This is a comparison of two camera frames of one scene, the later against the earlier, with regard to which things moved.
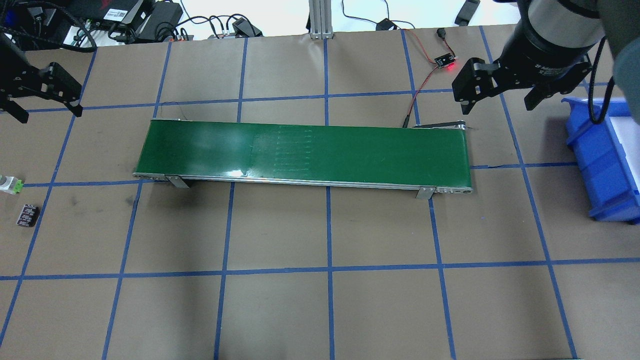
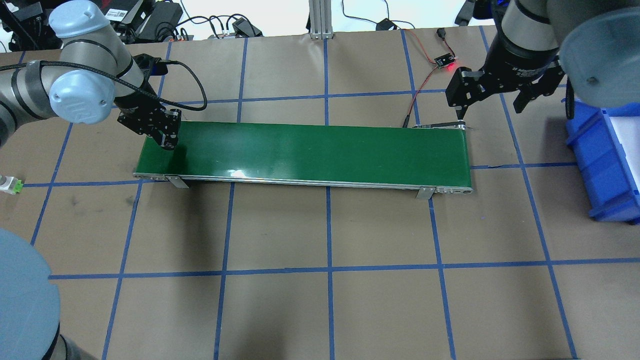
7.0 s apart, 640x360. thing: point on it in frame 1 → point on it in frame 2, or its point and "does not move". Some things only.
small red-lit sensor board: [443, 60] does not move
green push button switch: [10, 185] does not move
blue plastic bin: [608, 156] does not move
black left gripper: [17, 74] → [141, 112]
